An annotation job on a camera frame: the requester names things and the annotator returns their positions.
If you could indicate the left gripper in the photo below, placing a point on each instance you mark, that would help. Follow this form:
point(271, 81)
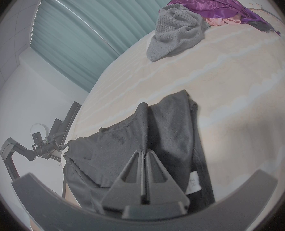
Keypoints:
point(54, 148)

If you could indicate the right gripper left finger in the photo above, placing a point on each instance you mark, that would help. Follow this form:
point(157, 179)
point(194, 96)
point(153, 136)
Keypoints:
point(125, 189)

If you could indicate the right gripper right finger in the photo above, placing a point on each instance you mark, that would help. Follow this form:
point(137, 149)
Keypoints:
point(164, 189)

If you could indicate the black top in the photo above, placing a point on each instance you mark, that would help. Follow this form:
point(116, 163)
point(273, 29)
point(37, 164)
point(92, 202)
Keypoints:
point(171, 133)

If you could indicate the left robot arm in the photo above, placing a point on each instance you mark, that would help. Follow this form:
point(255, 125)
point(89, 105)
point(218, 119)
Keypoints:
point(9, 147)

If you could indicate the bed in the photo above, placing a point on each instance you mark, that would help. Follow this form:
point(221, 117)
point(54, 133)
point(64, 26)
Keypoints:
point(241, 85)

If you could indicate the round white-framed mirror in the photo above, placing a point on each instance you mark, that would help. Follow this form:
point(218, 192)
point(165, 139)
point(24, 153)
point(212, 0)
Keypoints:
point(36, 127)

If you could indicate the black chest of drawers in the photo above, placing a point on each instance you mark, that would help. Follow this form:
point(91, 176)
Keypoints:
point(71, 119)

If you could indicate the blue-green curtain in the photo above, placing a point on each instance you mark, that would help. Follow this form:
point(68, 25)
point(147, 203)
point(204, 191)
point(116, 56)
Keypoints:
point(123, 11)
point(72, 52)

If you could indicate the grey garment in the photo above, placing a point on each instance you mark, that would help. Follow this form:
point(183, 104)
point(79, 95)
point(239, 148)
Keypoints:
point(176, 32)

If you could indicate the pink garment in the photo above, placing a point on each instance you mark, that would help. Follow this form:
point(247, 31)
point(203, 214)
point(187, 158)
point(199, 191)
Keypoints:
point(217, 21)

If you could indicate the purple satin garment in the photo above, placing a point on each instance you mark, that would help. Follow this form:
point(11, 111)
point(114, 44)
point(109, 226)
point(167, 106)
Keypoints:
point(205, 6)

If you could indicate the small black garment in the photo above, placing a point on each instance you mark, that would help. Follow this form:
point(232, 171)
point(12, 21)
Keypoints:
point(264, 26)

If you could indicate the white printed pillow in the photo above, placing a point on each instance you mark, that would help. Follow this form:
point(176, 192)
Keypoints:
point(250, 3)

